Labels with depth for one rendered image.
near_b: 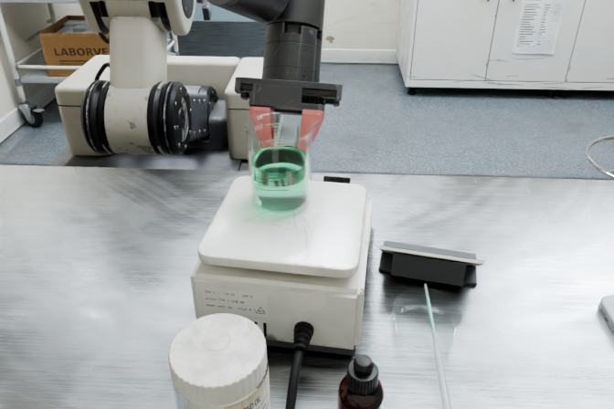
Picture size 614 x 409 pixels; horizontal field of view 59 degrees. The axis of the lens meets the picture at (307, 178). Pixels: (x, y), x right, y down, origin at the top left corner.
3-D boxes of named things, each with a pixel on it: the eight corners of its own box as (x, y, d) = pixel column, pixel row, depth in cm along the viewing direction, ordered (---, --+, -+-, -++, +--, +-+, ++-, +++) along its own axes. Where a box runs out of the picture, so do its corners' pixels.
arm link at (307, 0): (338, -25, 54) (295, -16, 58) (294, -49, 49) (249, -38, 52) (333, 45, 54) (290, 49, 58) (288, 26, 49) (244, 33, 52)
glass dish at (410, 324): (387, 305, 47) (389, 286, 46) (450, 307, 47) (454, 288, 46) (394, 354, 42) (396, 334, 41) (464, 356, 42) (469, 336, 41)
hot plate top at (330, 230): (237, 182, 50) (236, 173, 49) (367, 193, 48) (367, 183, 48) (194, 264, 40) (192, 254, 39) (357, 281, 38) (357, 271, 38)
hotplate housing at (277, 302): (255, 207, 60) (251, 143, 56) (372, 217, 59) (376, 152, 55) (186, 364, 42) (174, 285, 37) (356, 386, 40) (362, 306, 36)
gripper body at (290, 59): (341, 103, 50) (347, 25, 50) (232, 96, 51) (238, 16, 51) (338, 111, 57) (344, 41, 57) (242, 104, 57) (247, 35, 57)
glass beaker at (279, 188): (259, 229, 42) (253, 137, 38) (242, 195, 47) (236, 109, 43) (329, 214, 44) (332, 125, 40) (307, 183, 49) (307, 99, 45)
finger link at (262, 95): (318, 189, 50) (325, 89, 50) (242, 183, 51) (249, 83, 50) (317, 187, 57) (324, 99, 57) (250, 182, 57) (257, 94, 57)
